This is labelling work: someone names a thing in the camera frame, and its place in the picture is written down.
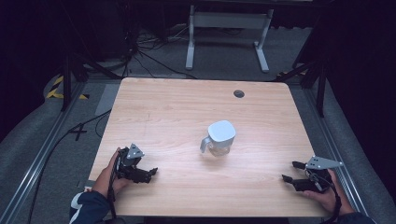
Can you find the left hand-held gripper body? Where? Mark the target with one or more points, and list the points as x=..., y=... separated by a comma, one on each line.
x=129, y=162

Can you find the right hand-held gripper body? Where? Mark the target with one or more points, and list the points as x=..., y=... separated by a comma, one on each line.
x=315, y=182

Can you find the person's right hand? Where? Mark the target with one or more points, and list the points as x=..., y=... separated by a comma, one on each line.
x=327, y=199

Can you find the person's left hand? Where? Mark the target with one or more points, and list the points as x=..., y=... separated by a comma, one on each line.
x=104, y=182

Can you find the grey floor plate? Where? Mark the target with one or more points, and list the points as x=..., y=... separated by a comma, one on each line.
x=106, y=100

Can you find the black metal stand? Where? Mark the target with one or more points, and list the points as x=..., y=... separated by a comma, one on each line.
x=320, y=90
x=66, y=84

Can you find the white metal desk frame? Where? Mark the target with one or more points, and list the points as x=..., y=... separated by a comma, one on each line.
x=229, y=20

